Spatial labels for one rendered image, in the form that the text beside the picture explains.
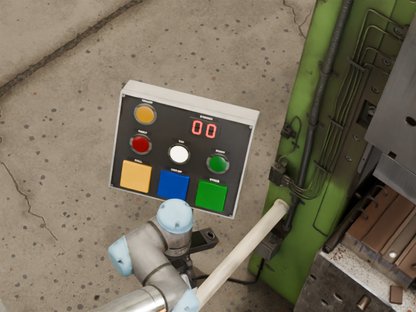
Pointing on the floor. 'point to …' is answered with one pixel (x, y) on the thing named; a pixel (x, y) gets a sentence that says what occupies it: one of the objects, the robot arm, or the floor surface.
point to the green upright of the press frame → (346, 171)
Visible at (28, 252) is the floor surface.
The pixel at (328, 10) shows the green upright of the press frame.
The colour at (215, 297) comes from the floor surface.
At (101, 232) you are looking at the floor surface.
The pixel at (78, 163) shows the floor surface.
